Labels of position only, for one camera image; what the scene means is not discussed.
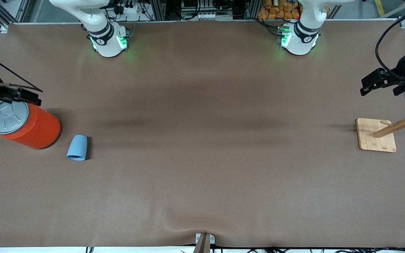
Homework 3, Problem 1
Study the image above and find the light blue cup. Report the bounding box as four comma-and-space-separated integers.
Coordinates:
66, 135, 88, 161

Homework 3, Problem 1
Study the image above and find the wooden cup stand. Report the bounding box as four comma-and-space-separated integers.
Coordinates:
356, 100, 405, 153

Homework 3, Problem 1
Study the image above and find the orange can with silver lid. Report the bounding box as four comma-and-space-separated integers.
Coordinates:
0, 100, 61, 150

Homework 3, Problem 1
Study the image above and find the orange snack bags pile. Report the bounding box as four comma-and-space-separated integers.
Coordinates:
258, 0, 301, 20

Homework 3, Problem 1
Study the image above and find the white power strip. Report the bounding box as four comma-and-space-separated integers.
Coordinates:
116, 3, 143, 16

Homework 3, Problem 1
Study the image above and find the brown table cover sheet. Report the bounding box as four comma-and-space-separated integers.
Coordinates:
0, 19, 405, 248

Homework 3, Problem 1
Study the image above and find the white terminal strip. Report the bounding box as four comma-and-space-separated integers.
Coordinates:
181, 12, 220, 20

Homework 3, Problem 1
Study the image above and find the black base cable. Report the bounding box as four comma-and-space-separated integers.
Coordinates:
255, 18, 282, 36

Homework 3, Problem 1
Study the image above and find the metal table edge bracket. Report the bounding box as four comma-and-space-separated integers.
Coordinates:
195, 233, 216, 245

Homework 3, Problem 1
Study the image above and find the brown camera post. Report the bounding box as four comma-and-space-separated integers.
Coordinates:
193, 233, 211, 253

